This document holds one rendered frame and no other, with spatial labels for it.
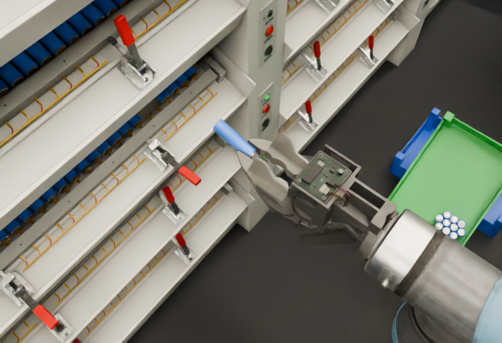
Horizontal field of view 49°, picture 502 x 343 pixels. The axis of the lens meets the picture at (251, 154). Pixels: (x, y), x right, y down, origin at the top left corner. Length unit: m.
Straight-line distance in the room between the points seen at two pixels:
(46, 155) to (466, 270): 0.47
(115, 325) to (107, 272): 0.20
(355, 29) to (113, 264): 0.73
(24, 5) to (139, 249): 0.58
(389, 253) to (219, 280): 0.75
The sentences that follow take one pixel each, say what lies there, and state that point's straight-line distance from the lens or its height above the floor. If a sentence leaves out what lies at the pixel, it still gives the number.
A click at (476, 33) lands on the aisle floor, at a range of 1.91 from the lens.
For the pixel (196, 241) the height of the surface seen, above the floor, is 0.16.
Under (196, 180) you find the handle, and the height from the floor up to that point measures 0.57.
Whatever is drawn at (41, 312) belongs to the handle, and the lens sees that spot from 0.77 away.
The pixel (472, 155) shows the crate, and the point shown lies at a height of 0.12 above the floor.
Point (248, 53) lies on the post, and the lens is 0.84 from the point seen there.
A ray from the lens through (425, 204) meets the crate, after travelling 1.43.
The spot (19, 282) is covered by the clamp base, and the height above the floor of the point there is 0.57.
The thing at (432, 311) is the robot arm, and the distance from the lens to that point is 0.66.
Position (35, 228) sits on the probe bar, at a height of 0.59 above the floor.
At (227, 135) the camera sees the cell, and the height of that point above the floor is 0.66.
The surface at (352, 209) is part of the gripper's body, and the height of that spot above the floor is 0.68.
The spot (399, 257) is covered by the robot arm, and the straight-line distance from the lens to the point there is 0.64.
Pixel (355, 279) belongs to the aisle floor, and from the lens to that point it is 1.36.
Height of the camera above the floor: 1.26
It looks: 58 degrees down
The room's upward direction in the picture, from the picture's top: straight up
